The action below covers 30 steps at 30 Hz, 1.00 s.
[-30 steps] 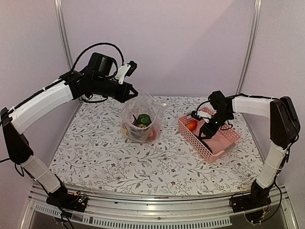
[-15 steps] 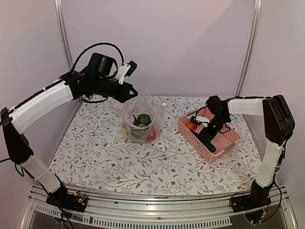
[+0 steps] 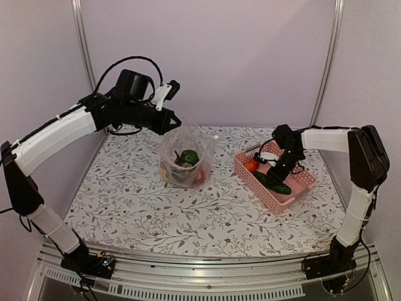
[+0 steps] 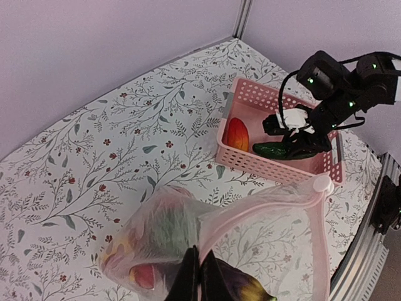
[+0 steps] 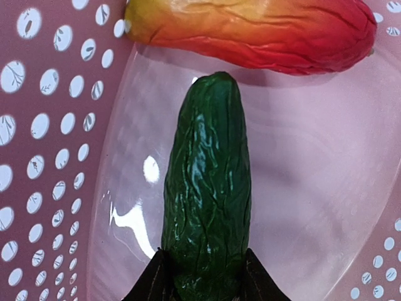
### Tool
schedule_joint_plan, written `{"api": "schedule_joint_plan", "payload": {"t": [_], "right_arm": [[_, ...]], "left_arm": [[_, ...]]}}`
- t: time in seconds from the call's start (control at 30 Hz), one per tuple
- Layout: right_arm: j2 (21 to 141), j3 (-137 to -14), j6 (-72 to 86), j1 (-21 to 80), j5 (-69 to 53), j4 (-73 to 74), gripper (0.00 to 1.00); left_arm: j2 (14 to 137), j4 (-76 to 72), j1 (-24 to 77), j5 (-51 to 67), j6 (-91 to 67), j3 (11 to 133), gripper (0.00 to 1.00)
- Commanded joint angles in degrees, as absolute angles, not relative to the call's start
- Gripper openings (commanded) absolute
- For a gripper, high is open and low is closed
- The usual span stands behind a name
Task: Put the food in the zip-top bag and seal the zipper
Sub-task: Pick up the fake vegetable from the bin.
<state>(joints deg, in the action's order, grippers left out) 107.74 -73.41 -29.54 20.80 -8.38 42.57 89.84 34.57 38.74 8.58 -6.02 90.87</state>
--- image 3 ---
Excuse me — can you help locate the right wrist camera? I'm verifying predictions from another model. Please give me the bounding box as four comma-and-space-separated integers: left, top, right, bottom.
254, 152, 279, 167

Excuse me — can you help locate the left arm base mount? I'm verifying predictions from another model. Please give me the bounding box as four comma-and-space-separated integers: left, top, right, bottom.
61, 245, 116, 279

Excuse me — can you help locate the green toy lime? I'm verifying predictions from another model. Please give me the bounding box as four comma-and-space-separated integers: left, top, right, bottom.
180, 149, 199, 166

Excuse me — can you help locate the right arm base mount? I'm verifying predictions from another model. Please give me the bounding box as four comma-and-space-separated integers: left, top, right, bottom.
301, 238, 358, 280

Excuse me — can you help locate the aluminium frame post right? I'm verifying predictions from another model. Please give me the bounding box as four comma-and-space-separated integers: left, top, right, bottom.
309, 0, 344, 126

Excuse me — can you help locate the aluminium frame post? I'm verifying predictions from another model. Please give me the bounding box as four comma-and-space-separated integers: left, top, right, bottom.
309, 0, 344, 126
71, 0, 96, 92

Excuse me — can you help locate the floral patterned table mat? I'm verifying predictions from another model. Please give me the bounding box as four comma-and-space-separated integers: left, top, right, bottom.
65, 127, 345, 257

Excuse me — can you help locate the clear zip top bag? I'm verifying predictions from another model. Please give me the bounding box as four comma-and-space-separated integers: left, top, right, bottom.
156, 117, 220, 188

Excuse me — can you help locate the orange red toy mango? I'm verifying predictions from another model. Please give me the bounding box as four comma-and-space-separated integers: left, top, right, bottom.
244, 159, 259, 174

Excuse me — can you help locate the green toy cucumber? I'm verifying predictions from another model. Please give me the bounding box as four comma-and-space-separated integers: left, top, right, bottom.
253, 171, 292, 195

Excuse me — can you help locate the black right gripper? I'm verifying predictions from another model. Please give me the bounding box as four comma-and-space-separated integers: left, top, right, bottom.
267, 149, 304, 186

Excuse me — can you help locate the pink perforated plastic basket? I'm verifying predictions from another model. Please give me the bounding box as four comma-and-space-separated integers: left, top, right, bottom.
234, 139, 318, 214

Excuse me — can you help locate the yellow toy fruit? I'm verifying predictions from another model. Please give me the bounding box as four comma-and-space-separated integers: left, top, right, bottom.
160, 168, 169, 181

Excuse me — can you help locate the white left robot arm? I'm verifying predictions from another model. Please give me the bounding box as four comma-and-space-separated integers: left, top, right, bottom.
1, 69, 181, 272

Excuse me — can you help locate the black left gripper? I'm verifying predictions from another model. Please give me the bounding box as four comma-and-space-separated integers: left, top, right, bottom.
122, 100, 182, 135

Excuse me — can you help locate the aluminium frame post left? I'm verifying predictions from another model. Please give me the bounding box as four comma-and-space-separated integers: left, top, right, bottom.
71, 0, 96, 92

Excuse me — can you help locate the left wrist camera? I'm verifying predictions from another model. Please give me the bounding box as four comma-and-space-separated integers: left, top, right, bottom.
151, 80, 180, 111

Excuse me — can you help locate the purple toy eggplant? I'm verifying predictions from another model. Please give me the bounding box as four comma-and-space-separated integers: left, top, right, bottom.
169, 162, 192, 184

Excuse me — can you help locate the front aluminium rail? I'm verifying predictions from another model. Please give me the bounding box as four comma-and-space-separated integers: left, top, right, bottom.
27, 242, 393, 300

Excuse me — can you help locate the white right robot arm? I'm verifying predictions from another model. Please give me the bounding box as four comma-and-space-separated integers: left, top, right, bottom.
267, 124, 390, 248

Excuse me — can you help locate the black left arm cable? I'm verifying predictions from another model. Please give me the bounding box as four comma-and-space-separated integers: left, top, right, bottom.
92, 56, 164, 95

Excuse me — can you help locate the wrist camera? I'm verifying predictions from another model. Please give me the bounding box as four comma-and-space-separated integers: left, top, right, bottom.
151, 80, 180, 111
254, 152, 279, 167

